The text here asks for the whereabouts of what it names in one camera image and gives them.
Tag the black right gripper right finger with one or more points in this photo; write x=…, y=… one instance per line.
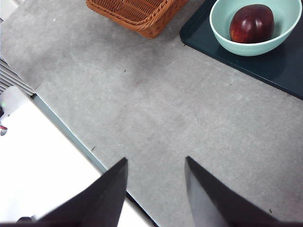
x=213, y=203

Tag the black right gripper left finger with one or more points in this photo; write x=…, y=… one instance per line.
x=94, y=203

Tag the teal ribbed bowl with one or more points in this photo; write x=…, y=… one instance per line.
x=222, y=26

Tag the dark red plum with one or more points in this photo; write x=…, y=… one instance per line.
x=252, y=23

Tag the black rectangular tray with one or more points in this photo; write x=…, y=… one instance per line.
x=260, y=68

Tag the brown wicker basket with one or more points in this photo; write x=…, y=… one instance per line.
x=142, y=14

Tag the grey ribbed metal rail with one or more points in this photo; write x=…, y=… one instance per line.
x=9, y=78

